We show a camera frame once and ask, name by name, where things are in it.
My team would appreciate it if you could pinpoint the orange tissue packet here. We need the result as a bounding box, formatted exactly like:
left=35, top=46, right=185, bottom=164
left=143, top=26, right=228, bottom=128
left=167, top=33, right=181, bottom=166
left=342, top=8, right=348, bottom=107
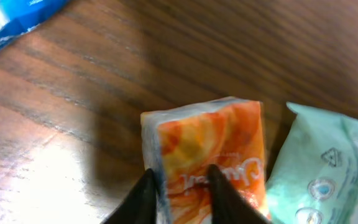
left=140, top=97, right=270, bottom=223

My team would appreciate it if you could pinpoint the mint green wipes pack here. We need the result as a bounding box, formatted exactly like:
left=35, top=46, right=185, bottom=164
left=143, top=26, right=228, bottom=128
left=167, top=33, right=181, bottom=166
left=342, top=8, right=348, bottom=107
left=266, top=103, right=358, bottom=224

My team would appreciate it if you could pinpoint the blue Oreo cookie pack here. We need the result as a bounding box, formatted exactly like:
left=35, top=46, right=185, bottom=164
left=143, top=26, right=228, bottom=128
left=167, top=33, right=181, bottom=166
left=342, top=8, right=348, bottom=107
left=0, top=0, right=69, bottom=50

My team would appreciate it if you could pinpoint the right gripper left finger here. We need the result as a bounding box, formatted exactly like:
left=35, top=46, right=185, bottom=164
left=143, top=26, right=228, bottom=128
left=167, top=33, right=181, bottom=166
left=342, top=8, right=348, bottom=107
left=101, top=169, right=157, bottom=224

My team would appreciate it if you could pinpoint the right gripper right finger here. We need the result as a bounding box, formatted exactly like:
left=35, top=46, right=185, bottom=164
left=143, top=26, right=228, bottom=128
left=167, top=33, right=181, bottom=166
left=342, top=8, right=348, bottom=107
left=207, top=164, right=270, bottom=224

